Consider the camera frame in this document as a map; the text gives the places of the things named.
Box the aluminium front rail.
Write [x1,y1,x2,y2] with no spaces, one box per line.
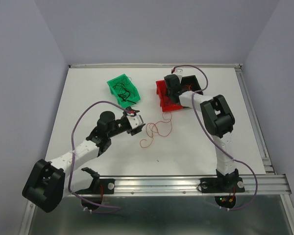
[29,174,292,197]

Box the black plastic bin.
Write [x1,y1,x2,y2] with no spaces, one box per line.
[180,75,203,94]

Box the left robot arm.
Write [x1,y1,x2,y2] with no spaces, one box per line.
[22,107,145,212]

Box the red plastic bin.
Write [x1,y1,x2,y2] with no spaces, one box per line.
[156,80,183,112]

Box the thick black cable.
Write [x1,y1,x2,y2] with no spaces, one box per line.
[112,83,137,105]

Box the orange wire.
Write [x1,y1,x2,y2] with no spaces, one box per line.
[139,112,173,149]

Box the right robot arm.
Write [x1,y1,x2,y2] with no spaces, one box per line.
[164,73,241,193]

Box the green plastic bin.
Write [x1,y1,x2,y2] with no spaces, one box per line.
[107,74,141,108]

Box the aluminium rail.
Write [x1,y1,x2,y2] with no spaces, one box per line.
[235,69,276,175]
[29,174,292,197]
[69,63,243,69]

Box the aluminium right side rail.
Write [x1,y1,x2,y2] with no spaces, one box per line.
[235,69,276,175]

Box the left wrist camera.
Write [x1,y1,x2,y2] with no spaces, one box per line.
[126,114,145,130]

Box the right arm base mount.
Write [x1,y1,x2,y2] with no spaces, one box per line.
[197,178,245,193]

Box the aluminium back rail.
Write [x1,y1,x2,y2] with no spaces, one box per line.
[69,63,243,69]

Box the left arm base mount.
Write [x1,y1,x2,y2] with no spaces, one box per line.
[79,167,115,195]

